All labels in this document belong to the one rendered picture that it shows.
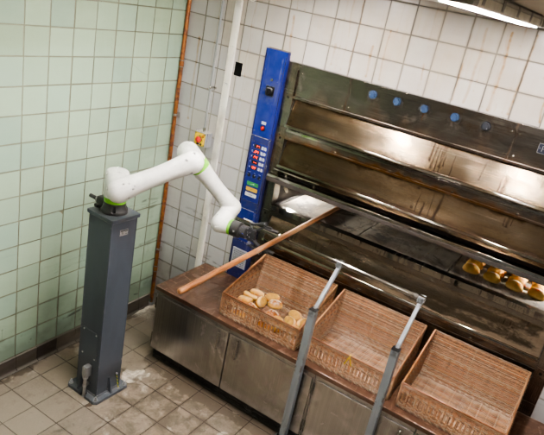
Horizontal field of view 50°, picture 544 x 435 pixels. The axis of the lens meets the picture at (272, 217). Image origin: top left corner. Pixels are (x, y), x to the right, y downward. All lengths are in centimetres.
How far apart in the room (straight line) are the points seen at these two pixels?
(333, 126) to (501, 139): 95
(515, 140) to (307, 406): 185
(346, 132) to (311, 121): 24
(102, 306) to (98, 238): 41
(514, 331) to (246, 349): 152
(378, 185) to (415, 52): 77
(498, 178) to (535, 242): 38
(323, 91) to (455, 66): 79
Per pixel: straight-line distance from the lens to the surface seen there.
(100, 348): 363
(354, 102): 348
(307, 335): 324
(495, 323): 350
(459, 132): 329
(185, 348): 392
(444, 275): 347
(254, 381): 366
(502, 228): 332
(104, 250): 333
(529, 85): 320
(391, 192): 344
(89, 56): 357
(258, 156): 378
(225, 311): 364
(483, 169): 329
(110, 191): 306
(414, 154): 336
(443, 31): 329
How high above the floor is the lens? 250
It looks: 21 degrees down
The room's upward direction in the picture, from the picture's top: 11 degrees clockwise
